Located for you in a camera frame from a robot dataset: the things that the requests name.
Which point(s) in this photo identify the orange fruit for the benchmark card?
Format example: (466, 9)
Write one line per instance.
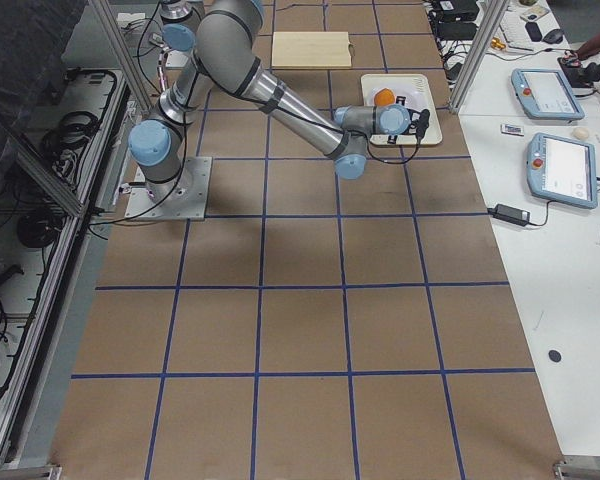
(384, 97)

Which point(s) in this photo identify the white ribbed plate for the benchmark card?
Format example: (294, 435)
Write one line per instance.
(406, 95)

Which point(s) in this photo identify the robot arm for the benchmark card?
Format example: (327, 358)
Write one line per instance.
(218, 42)
(181, 11)

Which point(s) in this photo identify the cream bear tray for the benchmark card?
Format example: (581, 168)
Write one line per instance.
(433, 134)

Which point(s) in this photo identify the bamboo cutting board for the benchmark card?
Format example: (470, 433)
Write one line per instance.
(311, 50)

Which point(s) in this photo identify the black power adapter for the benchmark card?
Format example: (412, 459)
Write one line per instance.
(510, 215)

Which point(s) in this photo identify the near blue teach pendant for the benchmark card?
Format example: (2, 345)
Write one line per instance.
(562, 170)

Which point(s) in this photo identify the blue teach pendant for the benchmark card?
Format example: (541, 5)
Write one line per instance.
(562, 170)
(545, 95)

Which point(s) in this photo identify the far blue teach pendant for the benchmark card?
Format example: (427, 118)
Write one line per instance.
(545, 95)

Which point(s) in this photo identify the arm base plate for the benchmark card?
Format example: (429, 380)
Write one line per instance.
(170, 202)
(175, 60)

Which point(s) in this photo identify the aluminium frame post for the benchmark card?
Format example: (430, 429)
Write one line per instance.
(492, 15)

